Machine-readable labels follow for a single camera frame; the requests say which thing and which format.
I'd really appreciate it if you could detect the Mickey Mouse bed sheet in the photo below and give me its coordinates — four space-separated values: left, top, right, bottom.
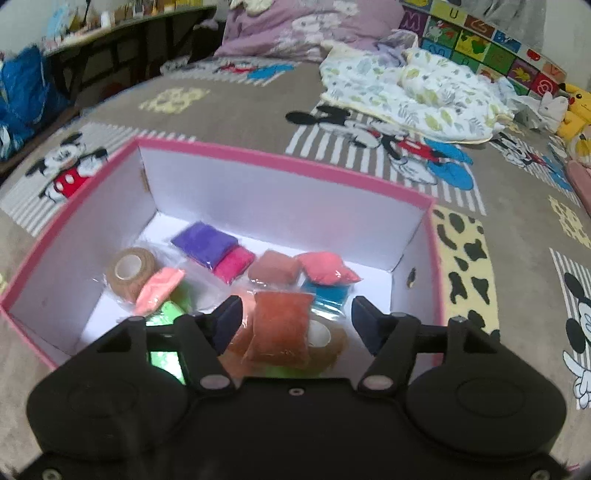
0 59 591 467

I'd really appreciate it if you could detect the yellow Pikachu plush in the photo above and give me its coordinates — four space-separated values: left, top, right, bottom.
557 83 591 165

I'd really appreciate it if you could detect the coral clay bag in box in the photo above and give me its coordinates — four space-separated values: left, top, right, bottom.
133 267 185 317

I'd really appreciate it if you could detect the pink cardboard storage box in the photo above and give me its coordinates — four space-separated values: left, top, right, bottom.
1 138 443 367

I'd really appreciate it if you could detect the blue fabric bag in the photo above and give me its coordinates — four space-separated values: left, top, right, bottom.
1 45 70 162

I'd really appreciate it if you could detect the folded striped pink blanket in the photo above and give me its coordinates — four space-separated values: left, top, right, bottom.
566 160 591 216

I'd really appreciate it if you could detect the dark wooden desk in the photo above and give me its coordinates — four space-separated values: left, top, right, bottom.
44 4 219 103

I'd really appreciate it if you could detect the purple floral duvet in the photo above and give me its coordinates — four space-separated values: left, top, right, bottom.
215 0 405 63

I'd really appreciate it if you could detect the salmon pink clay bag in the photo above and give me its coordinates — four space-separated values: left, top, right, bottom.
297 251 361 286

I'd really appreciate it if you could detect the teal clay bag in box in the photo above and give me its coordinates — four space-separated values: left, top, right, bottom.
301 280 351 318

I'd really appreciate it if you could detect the green clay bag in box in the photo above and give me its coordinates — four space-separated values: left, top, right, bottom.
145 280 195 385

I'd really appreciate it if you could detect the tan bandage roll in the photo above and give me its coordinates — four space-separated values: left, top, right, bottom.
305 317 349 375
105 247 157 303

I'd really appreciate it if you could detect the white leaf print blanket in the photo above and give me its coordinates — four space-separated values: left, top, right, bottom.
320 41 514 144

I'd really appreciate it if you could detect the brown clay bag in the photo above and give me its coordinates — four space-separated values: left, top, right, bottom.
247 250 301 285

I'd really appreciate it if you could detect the red-orange clay bag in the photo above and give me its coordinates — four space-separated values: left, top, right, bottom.
245 291 314 368

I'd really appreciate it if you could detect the colourful alphabet foam mat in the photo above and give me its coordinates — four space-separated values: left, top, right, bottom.
401 1 566 98

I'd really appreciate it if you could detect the violet clay bag in box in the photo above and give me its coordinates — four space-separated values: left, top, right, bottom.
171 222 238 270

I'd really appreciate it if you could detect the crimson clay bag in box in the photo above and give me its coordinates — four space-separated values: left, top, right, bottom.
213 246 256 285

